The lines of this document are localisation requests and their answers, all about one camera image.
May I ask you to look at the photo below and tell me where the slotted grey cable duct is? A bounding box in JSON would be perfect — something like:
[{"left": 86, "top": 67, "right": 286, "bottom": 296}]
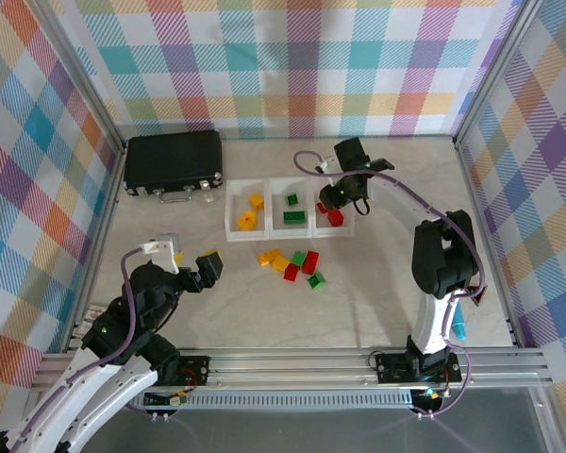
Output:
[{"left": 183, "top": 394, "right": 416, "bottom": 410}]

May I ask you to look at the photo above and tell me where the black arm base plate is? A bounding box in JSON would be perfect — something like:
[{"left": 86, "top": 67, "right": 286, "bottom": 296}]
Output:
[
  {"left": 375, "top": 352, "right": 463, "bottom": 384},
  {"left": 176, "top": 356, "right": 212, "bottom": 387}
]

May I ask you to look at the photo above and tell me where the aluminium side rail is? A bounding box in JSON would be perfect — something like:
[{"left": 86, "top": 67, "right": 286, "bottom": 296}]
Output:
[{"left": 64, "top": 145, "right": 126, "bottom": 351}]

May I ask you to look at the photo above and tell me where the aluminium frame post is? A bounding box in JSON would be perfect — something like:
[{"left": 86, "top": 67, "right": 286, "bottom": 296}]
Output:
[
  {"left": 454, "top": 0, "right": 544, "bottom": 145},
  {"left": 30, "top": 0, "right": 126, "bottom": 152}
]

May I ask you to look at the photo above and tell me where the blue marker pen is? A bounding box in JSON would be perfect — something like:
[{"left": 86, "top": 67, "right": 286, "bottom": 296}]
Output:
[{"left": 451, "top": 303, "right": 469, "bottom": 343}]

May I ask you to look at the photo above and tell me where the white bin holding red bricks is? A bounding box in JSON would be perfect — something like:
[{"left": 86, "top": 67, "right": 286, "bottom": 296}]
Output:
[{"left": 309, "top": 175, "right": 358, "bottom": 238}]

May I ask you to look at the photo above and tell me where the printed paper card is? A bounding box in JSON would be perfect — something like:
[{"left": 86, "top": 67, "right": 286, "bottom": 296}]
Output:
[{"left": 77, "top": 304, "right": 109, "bottom": 339}]

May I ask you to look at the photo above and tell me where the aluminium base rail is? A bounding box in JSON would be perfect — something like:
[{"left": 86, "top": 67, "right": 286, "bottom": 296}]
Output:
[{"left": 32, "top": 347, "right": 551, "bottom": 394}]

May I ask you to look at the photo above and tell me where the white bin holding yellow bricks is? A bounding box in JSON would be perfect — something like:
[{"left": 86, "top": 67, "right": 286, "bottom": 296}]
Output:
[{"left": 224, "top": 177, "right": 271, "bottom": 243}]

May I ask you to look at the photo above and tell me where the white bin holding green bricks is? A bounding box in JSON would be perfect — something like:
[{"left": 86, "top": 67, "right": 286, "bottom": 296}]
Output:
[{"left": 267, "top": 176, "right": 313, "bottom": 240}]

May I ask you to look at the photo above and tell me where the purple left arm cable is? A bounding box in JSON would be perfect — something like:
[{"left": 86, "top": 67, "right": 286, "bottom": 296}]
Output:
[{"left": 8, "top": 247, "right": 147, "bottom": 445}]

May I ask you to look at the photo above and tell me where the small electronics board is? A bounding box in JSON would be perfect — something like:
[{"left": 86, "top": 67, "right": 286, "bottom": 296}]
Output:
[
  {"left": 143, "top": 390, "right": 190, "bottom": 408},
  {"left": 412, "top": 386, "right": 447, "bottom": 407}
]

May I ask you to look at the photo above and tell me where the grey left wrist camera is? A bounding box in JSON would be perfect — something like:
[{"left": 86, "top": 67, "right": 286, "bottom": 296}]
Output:
[{"left": 139, "top": 232, "right": 184, "bottom": 276}]

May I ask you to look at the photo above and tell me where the black ribbed carrying case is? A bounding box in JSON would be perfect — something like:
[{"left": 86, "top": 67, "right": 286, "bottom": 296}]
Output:
[{"left": 123, "top": 129, "right": 225, "bottom": 206}]

